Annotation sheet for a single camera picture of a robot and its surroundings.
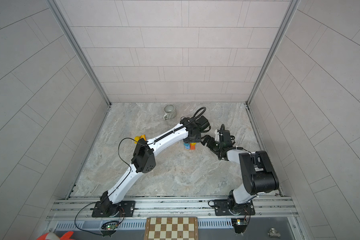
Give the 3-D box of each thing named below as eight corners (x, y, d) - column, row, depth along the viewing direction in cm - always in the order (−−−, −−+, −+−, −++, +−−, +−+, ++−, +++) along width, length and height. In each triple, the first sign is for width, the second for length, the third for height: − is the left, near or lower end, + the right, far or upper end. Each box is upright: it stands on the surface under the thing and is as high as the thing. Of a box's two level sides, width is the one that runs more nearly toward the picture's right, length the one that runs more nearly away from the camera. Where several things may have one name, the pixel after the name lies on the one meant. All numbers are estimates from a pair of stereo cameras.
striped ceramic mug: (164, 121, 107) (162, 115, 102) (165, 110, 114) (164, 103, 108) (175, 121, 107) (175, 115, 102) (176, 110, 114) (175, 103, 109)
